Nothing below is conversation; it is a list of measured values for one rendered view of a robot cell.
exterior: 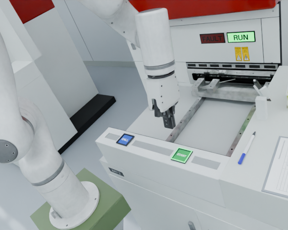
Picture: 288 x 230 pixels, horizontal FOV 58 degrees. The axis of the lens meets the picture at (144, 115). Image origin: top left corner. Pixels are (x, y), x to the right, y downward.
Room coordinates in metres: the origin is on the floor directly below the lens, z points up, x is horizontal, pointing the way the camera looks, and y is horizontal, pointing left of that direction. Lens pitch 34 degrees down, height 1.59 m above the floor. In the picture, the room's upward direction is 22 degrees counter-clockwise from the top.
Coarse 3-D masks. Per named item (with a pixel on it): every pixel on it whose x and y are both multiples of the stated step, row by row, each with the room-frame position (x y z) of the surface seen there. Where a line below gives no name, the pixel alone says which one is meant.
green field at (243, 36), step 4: (244, 32) 0.98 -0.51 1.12; (248, 32) 0.97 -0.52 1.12; (252, 32) 0.96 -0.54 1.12; (228, 36) 1.04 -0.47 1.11; (232, 36) 1.02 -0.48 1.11; (236, 36) 1.01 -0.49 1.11; (240, 36) 1.00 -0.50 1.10; (244, 36) 0.99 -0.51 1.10; (248, 36) 0.97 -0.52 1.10; (252, 36) 0.96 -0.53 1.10; (232, 40) 1.02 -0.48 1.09; (236, 40) 1.01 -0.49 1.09; (240, 40) 1.00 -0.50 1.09; (244, 40) 0.99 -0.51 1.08; (248, 40) 0.97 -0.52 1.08; (252, 40) 0.96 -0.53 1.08
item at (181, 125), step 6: (198, 102) 1.03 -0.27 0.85; (192, 108) 1.00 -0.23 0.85; (186, 114) 0.97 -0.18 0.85; (192, 114) 0.98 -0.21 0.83; (186, 120) 0.94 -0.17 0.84; (180, 126) 0.91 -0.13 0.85; (174, 132) 0.88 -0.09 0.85; (180, 132) 0.90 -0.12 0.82; (168, 138) 0.86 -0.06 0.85; (174, 138) 0.87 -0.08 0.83
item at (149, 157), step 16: (112, 128) 0.93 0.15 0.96; (112, 144) 0.83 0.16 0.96; (128, 144) 0.79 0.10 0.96; (144, 144) 0.76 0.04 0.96; (160, 144) 0.72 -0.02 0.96; (176, 144) 0.69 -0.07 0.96; (112, 160) 0.85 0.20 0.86; (128, 160) 0.77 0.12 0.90; (144, 160) 0.70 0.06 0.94; (160, 160) 0.64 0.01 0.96; (192, 160) 0.59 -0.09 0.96; (208, 160) 0.57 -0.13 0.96; (224, 160) 0.54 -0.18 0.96; (144, 176) 0.73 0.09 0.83; (160, 176) 0.66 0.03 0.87; (176, 176) 0.60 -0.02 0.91; (192, 176) 0.55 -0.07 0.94; (208, 176) 0.51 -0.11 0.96; (192, 192) 0.57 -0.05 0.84; (208, 192) 0.52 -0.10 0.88
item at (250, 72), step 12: (192, 72) 1.19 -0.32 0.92; (204, 72) 1.14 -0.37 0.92; (216, 72) 1.09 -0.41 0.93; (228, 72) 1.05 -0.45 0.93; (240, 72) 1.00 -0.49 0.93; (252, 72) 0.96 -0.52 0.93; (264, 72) 0.92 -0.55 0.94; (228, 84) 1.05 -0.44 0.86; (240, 84) 1.01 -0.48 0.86; (252, 84) 0.97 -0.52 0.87
